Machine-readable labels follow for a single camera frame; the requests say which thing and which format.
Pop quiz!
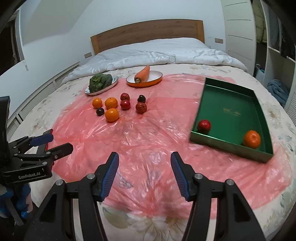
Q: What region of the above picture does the small orange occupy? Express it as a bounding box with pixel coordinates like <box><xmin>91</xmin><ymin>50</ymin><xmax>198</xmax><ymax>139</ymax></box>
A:
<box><xmin>92</xmin><ymin>97</ymin><xmax>102</xmax><ymax>109</ymax></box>

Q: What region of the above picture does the blue gloved hand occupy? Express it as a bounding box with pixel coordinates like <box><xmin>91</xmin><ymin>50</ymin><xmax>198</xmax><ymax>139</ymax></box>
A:
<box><xmin>1</xmin><ymin>183</ymin><xmax>33</xmax><ymax>219</ymax></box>

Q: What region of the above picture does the blue folded towel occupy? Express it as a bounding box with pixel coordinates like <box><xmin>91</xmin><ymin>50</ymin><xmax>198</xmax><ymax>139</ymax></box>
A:
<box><xmin>267</xmin><ymin>79</ymin><xmax>290</xmax><ymax>107</ymax></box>

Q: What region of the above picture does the dark red apple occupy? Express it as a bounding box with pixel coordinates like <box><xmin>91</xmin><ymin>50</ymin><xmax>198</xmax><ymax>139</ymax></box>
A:
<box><xmin>135</xmin><ymin>102</ymin><xmax>147</xmax><ymax>114</ymax></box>

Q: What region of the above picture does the floral bed sheet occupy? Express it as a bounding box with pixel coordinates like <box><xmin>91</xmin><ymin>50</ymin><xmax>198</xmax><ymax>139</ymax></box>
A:
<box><xmin>11</xmin><ymin>64</ymin><xmax>295</xmax><ymax>240</ymax></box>

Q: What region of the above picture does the white wardrobe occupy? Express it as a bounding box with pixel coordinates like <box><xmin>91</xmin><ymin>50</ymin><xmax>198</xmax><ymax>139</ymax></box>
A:
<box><xmin>220</xmin><ymin>0</ymin><xmax>296</xmax><ymax>112</ymax></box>

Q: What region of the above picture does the orange middle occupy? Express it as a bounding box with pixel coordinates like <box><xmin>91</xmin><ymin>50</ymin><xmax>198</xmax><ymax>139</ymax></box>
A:
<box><xmin>104</xmin><ymin>97</ymin><xmax>118</xmax><ymax>109</ymax></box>

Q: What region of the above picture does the dark plum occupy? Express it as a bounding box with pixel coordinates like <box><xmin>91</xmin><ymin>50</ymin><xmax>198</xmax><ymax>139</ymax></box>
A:
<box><xmin>137</xmin><ymin>95</ymin><xmax>146</xmax><ymax>103</ymax></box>
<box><xmin>96</xmin><ymin>108</ymin><xmax>105</xmax><ymax>116</ymax></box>

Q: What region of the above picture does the white oval plate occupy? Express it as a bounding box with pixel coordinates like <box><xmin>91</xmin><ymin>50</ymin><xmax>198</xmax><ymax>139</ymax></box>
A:
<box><xmin>85</xmin><ymin>73</ymin><xmax>118</xmax><ymax>96</ymax></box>

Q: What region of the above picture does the orange front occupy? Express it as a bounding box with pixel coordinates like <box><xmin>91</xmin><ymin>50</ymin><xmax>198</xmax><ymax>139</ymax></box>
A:
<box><xmin>105</xmin><ymin>108</ymin><xmax>119</xmax><ymax>123</ymax></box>

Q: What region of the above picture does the pink plastic sheet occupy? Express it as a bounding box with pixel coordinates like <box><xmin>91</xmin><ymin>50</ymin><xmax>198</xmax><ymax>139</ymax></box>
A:
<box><xmin>49</xmin><ymin>73</ymin><xmax>292</xmax><ymax>219</ymax></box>

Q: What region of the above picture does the red apple middle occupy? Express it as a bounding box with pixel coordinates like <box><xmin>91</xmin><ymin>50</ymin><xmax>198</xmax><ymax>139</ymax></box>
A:
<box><xmin>120</xmin><ymin>99</ymin><xmax>131</xmax><ymax>110</ymax></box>

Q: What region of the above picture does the dark plum back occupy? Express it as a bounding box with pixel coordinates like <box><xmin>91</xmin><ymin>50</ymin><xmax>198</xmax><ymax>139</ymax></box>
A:
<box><xmin>137</xmin><ymin>95</ymin><xmax>146</xmax><ymax>103</ymax></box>

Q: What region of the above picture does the dark plum front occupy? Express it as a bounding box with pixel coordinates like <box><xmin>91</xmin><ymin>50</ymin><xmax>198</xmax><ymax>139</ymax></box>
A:
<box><xmin>96</xmin><ymin>108</ymin><xmax>105</xmax><ymax>116</ymax></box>

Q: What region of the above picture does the orange tangerine in tray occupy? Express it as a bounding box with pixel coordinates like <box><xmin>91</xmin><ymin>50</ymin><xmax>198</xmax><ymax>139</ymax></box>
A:
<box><xmin>242</xmin><ymin>130</ymin><xmax>261</xmax><ymax>149</ymax></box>

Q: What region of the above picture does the red apple in tray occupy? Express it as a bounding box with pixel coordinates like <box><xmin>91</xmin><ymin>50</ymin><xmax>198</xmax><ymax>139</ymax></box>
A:
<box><xmin>197</xmin><ymin>120</ymin><xmax>211</xmax><ymax>133</ymax></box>

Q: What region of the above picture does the green rectangular tray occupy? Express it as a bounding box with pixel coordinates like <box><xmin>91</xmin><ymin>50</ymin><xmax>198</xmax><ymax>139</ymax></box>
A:
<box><xmin>190</xmin><ymin>78</ymin><xmax>273</xmax><ymax>163</ymax></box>

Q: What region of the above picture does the red apple back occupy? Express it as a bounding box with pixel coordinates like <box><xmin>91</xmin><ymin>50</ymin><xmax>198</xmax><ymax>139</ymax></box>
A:
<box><xmin>120</xmin><ymin>93</ymin><xmax>130</xmax><ymax>100</ymax></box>

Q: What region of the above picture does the orange rimmed white plate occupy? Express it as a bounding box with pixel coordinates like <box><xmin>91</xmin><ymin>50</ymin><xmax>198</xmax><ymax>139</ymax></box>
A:
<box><xmin>125</xmin><ymin>70</ymin><xmax>164</xmax><ymax>88</ymax></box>

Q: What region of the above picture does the white duvet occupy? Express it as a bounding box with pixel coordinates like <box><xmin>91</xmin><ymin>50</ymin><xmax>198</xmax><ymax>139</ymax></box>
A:
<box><xmin>62</xmin><ymin>37</ymin><xmax>247</xmax><ymax>84</ymax></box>

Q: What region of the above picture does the orange carrot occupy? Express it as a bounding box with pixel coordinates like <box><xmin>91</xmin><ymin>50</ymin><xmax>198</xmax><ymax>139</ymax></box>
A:
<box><xmin>134</xmin><ymin>66</ymin><xmax>150</xmax><ymax>83</ymax></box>

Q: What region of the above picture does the wooden headboard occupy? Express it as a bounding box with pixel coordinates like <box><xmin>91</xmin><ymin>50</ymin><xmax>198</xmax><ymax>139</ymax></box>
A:
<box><xmin>90</xmin><ymin>19</ymin><xmax>205</xmax><ymax>54</ymax></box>

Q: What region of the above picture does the green leafy vegetable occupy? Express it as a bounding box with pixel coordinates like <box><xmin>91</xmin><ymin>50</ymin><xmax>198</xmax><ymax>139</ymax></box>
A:
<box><xmin>88</xmin><ymin>73</ymin><xmax>112</xmax><ymax>93</ymax></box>

